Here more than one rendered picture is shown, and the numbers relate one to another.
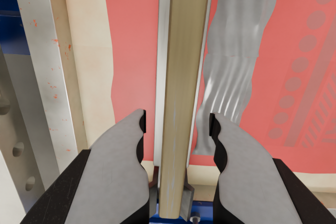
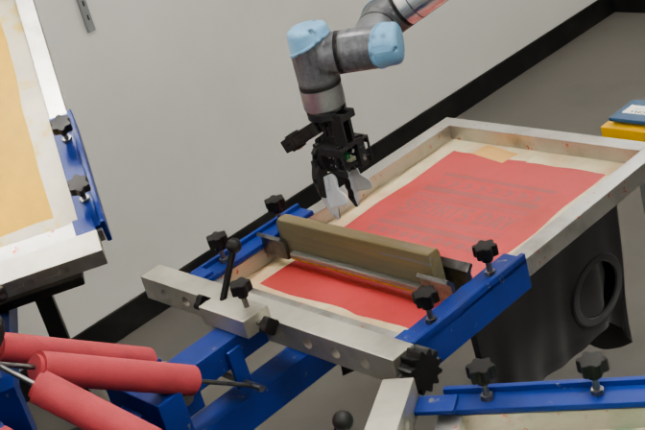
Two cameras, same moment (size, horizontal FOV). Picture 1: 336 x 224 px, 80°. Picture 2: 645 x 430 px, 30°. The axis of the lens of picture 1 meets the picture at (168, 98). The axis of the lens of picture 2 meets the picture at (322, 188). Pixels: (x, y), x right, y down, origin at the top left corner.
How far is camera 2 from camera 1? 2.21 m
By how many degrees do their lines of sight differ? 88
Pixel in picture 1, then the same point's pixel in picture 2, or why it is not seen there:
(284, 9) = not seen: hidden behind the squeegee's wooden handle
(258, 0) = not seen: hidden behind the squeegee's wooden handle
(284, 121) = (464, 245)
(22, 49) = (285, 367)
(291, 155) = (502, 242)
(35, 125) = not seen: outside the picture
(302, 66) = (427, 237)
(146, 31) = (340, 289)
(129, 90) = (364, 305)
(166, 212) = (425, 250)
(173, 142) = (378, 239)
